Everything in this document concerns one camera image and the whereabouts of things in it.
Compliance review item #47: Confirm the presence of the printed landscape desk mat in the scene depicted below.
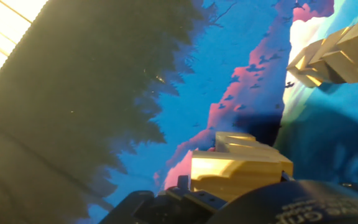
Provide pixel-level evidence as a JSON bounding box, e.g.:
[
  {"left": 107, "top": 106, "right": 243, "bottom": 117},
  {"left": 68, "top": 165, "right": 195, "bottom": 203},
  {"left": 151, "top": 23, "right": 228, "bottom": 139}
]
[{"left": 0, "top": 0, "right": 358, "bottom": 224}]

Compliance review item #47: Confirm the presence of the white ribbed sheet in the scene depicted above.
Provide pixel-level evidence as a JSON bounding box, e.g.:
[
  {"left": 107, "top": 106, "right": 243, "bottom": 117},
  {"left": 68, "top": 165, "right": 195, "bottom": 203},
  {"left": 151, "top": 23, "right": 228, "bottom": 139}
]
[{"left": 0, "top": 0, "right": 48, "bottom": 95}]

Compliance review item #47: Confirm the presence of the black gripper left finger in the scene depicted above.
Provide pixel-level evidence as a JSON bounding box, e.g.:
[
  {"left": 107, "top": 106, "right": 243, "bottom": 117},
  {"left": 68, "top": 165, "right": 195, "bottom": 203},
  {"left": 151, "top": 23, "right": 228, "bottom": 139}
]
[{"left": 98, "top": 174, "right": 228, "bottom": 224}]

